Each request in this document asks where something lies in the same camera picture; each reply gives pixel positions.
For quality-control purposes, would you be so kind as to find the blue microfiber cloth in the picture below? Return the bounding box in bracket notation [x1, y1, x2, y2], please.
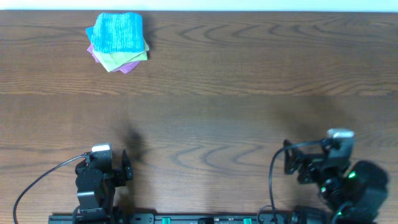
[86, 12, 144, 54]

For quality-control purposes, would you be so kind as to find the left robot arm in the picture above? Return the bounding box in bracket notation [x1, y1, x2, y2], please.
[72, 150, 133, 223]

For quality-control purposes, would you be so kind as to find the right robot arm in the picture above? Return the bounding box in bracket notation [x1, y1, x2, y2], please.
[283, 138, 389, 223]

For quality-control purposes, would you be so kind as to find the purple folded cloth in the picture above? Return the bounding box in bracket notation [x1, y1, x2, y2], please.
[87, 45, 141, 74]

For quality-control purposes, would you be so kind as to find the green folded cloth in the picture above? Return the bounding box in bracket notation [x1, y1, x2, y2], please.
[93, 42, 149, 72]

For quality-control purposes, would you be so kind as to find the right black cable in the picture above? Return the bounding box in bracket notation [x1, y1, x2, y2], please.
[256, 139, 333, 224]

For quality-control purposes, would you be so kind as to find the black cable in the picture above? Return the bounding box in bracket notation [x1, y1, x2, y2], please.
[256, 139, 333, 224]
[12, 153, 91, 224]

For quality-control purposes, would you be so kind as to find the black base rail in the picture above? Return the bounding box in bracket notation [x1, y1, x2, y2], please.
[47, 212, 330, 224]

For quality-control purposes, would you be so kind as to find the left black cable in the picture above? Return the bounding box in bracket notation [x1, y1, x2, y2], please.
[12, 153, 91, 224]

